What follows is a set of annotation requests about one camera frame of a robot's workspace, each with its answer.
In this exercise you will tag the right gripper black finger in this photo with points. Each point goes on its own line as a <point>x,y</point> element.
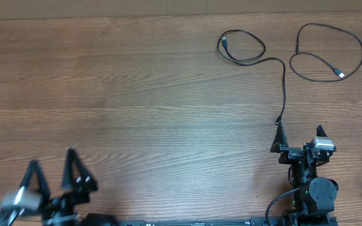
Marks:
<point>320,132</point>
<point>280,143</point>

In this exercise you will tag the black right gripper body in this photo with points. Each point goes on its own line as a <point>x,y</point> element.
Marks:
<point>289,153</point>

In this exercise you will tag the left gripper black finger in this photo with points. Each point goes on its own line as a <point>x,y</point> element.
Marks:
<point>76,176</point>
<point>34,168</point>

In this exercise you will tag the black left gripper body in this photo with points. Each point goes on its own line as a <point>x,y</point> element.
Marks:
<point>64,209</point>

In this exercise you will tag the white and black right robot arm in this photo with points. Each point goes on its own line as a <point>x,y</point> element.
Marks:
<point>313,196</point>

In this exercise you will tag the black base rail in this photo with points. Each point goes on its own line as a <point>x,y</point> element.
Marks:
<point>95,219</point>

